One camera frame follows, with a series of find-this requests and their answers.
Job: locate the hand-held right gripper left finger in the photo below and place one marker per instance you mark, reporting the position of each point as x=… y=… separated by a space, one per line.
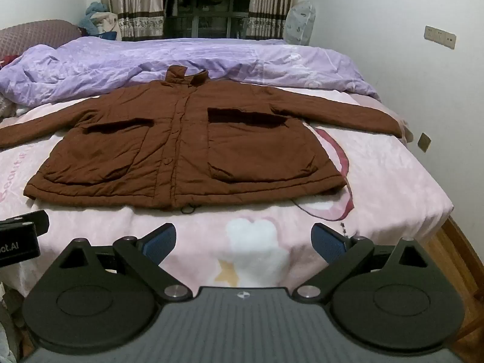
x=158 y=242

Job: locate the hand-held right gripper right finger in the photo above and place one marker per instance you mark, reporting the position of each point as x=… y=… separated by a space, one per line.
x=329 y=244

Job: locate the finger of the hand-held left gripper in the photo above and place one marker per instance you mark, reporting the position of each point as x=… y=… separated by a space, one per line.
x=41 y=225

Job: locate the brown padded jacket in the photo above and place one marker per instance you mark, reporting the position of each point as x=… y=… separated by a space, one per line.
x=189 y=151

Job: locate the pile of mixed clothes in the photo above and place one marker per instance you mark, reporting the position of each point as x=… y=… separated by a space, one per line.
x=5 y=107

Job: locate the pink printed blanket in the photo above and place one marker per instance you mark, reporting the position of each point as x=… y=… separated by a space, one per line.
x=378 y=181

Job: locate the pink bed sheet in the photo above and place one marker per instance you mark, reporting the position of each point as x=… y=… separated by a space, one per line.
x=387 y=109

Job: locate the purple duvet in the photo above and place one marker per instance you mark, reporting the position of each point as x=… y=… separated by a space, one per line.
x=94 y=60

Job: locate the mauve quilted headboard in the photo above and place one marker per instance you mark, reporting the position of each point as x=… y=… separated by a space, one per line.
x=30 y=36

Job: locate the pile of blue and cream plush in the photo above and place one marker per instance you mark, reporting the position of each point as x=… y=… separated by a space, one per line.
x=94 y=13

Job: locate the fan with white patterned cover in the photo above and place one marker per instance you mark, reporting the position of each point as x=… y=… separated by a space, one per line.
x=300 y=22

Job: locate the dark glass balcony door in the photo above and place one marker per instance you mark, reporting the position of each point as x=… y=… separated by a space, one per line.
x=204 y=22

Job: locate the beige patterned curtain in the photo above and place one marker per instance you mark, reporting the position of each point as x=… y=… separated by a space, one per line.
x=132 y=0
x=268 y=0

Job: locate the small beige wall socket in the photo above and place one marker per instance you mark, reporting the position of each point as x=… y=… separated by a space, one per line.
x=424 y=142

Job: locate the beige wall socket panel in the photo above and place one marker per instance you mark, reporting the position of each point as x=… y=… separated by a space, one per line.
x=440 y=37

